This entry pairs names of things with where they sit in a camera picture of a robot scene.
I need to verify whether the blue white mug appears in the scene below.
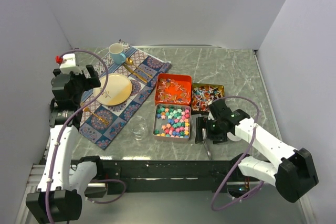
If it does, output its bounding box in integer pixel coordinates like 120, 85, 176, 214
109, 43, 127, 65

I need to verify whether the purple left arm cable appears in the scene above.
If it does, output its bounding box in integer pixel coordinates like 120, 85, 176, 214
45, 48, 127, 224

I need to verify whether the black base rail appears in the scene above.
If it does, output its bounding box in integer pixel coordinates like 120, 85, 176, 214
70, 159, 266, 201

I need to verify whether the orange candy tin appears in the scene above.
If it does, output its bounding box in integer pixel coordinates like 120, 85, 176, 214
154, 73, 192, 105

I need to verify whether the gold lollipop tin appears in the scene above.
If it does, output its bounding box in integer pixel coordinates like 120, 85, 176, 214
191, 83, 225, 115

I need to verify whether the clear glass jar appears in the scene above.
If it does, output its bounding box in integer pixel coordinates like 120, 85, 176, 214
129, 116, 148, 140

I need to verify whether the pink star candy tin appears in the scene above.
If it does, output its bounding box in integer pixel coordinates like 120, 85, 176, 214
153, 104, 191, 143

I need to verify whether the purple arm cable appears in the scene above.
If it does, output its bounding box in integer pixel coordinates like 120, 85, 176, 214
45, 48, 127, 224
211, 95, 265, 211

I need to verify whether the gold fork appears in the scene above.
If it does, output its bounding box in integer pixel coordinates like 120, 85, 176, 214
83, 107, 109, 125

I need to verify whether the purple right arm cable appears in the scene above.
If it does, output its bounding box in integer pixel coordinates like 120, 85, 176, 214
211, 95, 265, 211

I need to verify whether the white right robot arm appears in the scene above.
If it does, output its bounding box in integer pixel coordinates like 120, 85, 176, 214
195, 98, 319, 203

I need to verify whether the gold spoon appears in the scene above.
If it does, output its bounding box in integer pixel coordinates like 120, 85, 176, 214
125, 58, 153, 78

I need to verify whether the patterned blue placemat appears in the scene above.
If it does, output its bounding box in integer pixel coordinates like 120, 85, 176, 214
79, 40, 172, 150

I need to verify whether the aluminium frame rail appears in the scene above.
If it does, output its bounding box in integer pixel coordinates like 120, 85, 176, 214
26, 165, 45, 186

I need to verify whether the cream floral plate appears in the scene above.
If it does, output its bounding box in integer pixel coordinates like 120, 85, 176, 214
93, 73, 132, 106

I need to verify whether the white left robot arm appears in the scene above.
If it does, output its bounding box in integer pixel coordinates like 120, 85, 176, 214
26, 65, 104, 223

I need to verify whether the silver metal scoop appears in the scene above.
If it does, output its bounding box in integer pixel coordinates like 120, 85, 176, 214
202, 129, 212, 161

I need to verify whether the gold knife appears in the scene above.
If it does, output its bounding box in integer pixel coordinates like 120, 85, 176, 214
123, 63, 148, 83

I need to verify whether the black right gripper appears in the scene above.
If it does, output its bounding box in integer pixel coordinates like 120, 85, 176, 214
194, 117, 228, 145

